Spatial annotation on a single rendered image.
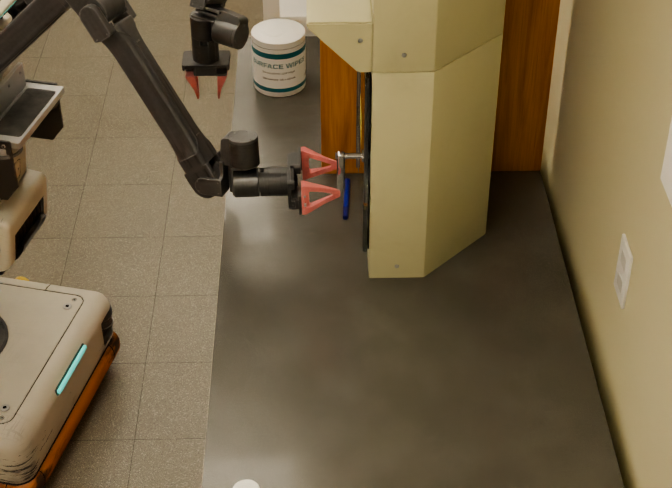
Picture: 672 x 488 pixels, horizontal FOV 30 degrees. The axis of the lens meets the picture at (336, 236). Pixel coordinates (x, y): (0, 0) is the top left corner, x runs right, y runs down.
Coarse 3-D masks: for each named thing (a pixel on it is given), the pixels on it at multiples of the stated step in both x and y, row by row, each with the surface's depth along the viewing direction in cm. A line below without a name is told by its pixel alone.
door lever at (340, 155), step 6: (336, 156) 238; (342, 156) 238; (348, 156) 238; (354, 156) 238; (360, 156) 238; (342, 162) 239; (342, 168) 240; (342, 174) 241; (342, 180) 241; (342, 186) 242
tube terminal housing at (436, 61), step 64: (384, 0) 214; (448, 0) 216; (384, 64) 221; (448, 64) 225; (384, 128) 229; (448, 128) 234; (384, 192) 238; (448, 192) 244; (384, 256) 247; (448, 256) 255
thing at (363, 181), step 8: (360, 72) 248; (368, 72) 226; (360, 80) 249; (368, 80) 225; (360, 88) 249; (368, 88) 225; (360, 96) 250; (368, 96) 226; (368, 104) 227; (368, 112) 228; (368, 120) 229; (368, 128) 230; (368, 136) 231; (360, 144) 253; (360, 160) 254; (360, 168) 255; (360, 176) 256; (360, 184) 256; (360, 192) 257; (360, 200) 257; (360, 208) 258
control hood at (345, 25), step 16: (320, 0) 223; (336, 0) 223; (352, 0) 223; (368, 0) 223; (320, 16) 218; (336, 16) 218; (352, 16) 218; (368, 16) 218; (320, 32) 217; (336, 32) 217; (352, 32) 217; (368, 32) 217; (336, 48) 219; (352, 48) 219; (368, 48) 219; (352, 64) 221; (368, 64) 221
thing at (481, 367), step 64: (256, 128) 295; (320, 128) 295; (320, 192) 274; (512, 192) 274; (256, 256) 256; (320, 256) 256; (512, 256) 256; (256, 320) 241; (320, 320) 241; (384, 320) 241; (448, 320) 240; (512, 320) 240; (576, 320) 240; (256, 384) 227; (320, 384) 227; (384, 384) 227; (448, 384) 227; (512, 384) 227; (576, 384) 227; (256, 448) 214; (320, 448) 214; (384, 448) 214; (448, 448) 214; (512, 448) 214; (576, 448) 214
